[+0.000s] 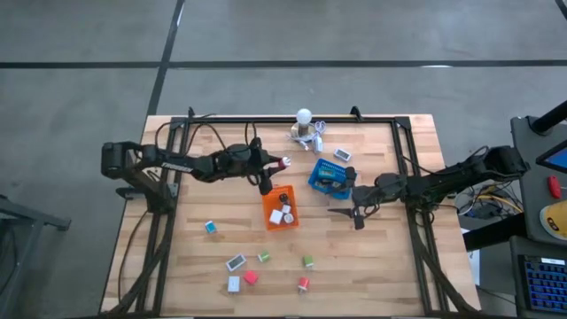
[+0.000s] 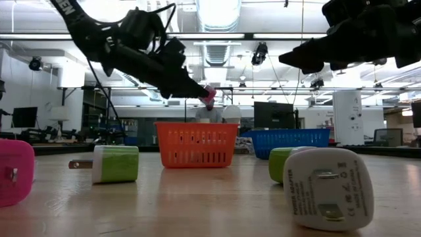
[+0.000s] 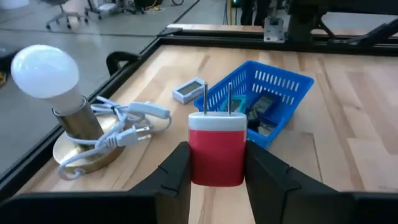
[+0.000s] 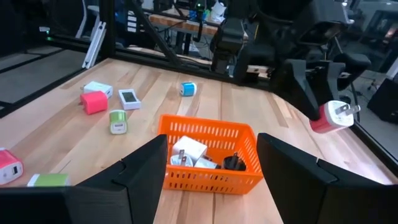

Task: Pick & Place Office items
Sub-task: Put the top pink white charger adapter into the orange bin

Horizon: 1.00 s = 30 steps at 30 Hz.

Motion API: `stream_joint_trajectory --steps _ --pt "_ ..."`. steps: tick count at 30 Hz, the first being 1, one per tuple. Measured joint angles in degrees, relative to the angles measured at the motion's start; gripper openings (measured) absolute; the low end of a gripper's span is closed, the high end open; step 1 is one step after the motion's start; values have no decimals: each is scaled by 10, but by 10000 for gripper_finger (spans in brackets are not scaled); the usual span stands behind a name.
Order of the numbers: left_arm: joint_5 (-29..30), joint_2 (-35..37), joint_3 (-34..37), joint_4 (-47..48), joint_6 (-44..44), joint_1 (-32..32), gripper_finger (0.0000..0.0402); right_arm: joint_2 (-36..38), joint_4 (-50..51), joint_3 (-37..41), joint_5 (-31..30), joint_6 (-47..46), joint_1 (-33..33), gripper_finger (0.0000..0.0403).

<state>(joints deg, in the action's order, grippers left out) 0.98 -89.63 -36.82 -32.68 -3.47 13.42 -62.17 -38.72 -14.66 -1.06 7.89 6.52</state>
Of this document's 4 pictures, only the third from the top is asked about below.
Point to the grey metal bracket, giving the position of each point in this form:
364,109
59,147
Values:
273,31

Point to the black table clamp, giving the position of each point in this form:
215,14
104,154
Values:
119,56

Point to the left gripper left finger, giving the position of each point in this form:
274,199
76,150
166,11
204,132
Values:
174,186

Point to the white display meter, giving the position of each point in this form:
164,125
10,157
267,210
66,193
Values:
189,90

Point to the red wall charger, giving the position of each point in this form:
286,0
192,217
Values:
217,155

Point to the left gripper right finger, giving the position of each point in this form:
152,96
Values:
273,193

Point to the black aluminium table frame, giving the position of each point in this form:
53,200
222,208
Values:
217,39

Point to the teal display meter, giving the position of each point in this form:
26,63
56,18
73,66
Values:
237,104

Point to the grey office chair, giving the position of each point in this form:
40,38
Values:
62,15

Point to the brass lamp base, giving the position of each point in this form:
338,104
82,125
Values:
81,124

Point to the black display meter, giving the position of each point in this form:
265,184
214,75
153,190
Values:
264,127
264,104

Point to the white light bulb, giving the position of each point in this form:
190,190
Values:
43,71

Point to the blue plastic basket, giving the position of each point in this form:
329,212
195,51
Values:
264,141

